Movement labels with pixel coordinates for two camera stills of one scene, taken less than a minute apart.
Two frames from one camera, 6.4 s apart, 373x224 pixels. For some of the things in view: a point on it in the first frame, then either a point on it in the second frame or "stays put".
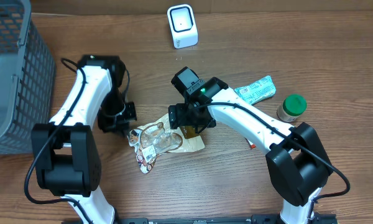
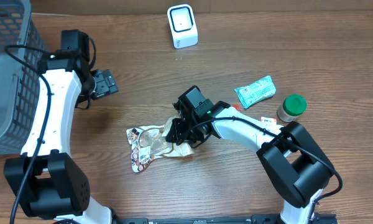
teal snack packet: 262,89 stays put
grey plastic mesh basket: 21,77 stays put
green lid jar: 292,106 stays put
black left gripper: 129,111 → 105,84
